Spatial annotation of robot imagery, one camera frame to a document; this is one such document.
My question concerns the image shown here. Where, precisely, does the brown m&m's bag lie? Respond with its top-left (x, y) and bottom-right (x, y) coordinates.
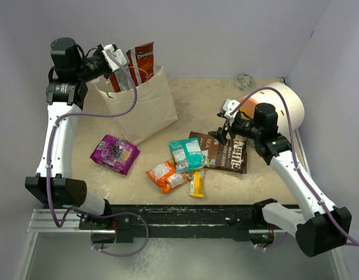
top-left (189, 131), bottom-right (247, 174)

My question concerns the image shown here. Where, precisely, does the red doritos bag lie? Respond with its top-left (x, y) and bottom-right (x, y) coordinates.
top-left (110, 41), bottom-right (154, 92)

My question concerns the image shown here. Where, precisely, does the brown paper bag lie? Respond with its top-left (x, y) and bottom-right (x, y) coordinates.
top-left (91, 65), bottom-right (178, 145)

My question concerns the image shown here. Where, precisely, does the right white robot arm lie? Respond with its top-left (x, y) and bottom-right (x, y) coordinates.
top-left (209, 99), bottom-right (351, 257)

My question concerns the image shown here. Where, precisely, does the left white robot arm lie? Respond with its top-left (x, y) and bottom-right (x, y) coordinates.
top-left (24, 37), bottom-right (113, 229)

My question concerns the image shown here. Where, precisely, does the orange snack bag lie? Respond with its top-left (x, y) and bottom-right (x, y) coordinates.
top-left (146, 158), bottom-right (191, 194)

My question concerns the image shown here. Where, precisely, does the purple candy bag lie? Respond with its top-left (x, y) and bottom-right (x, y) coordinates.
top-left (90, 135), bottom-right (140, 175)

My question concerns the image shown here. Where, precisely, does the teal snack packet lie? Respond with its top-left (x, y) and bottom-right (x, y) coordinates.
top-left (169, 138), bottom-right (210, 173)

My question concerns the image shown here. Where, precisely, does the large cylindrical drum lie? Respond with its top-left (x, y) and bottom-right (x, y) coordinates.
top-left (240, 82), bottom-right (305, 140)

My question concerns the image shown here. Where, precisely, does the small tape roll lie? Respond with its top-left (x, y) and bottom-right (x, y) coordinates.
top-left (235, 73), bottom-right (254, 92)

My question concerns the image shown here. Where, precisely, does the yellow snack bar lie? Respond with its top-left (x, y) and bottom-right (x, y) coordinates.
top-left (189, 168), bottom-right (205, 198)

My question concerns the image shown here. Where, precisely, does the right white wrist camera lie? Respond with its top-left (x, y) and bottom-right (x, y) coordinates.
top-left (217, 99), bottom-right (240, 125)

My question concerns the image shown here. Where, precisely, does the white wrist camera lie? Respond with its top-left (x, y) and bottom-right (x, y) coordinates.
top-left (217, 99), bottom-right (240, 125)
top-left (102, 44), bottom-right (129, 73)

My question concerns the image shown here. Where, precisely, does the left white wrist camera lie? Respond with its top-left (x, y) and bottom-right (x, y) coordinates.
top-left (102, 44), bottom-right (129, 73)

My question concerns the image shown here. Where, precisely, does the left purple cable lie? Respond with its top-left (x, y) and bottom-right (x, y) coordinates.
top-left (45, 51), bottom-right (150, 258)

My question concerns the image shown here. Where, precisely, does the purple cable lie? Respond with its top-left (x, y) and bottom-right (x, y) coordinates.
top-left (227, 86), bottom-right (359, 251)
top-left (45, 51), bottom-right (150, 258)

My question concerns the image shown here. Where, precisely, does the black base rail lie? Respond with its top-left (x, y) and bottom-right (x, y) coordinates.
top-left (64, 204), bottom-right (281, 244)

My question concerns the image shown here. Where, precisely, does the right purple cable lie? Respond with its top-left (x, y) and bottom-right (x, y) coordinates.
top-left (227, 86), bottom-right (359, 251)

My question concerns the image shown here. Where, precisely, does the aluminium frame rail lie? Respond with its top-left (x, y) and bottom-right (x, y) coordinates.
top-left (15, 209), bottom-right (350, 279)

